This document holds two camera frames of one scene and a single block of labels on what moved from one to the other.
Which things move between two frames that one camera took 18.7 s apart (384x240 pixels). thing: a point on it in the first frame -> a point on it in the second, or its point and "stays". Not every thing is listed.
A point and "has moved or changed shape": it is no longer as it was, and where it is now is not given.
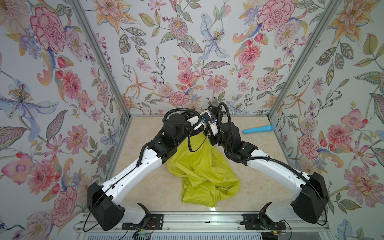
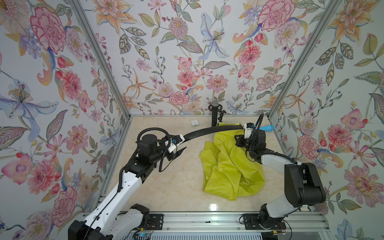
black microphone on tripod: (213, 108) stays
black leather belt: (191, 151) has moved or changed shape
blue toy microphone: (262, 129) stays
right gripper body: (214, 139) -> (244, 143)
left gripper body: (195, 131) -> (171, 156)
